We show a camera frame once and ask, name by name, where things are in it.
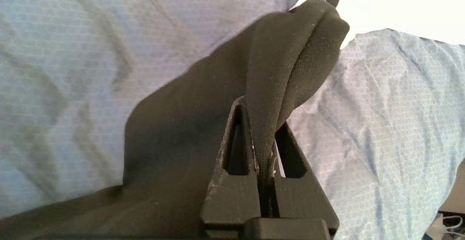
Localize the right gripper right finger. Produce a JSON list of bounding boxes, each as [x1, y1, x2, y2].
[[271, 121, 340, 234]]

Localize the black hooded sweatshirt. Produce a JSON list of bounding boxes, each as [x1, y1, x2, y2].
[[0, 0, 350, 240]]

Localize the blue bed sheet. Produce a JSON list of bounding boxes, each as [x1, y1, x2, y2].
[[0, 0, 465, 240]]

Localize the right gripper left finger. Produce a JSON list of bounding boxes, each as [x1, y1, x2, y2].
[[201, 95, 261, 239]]

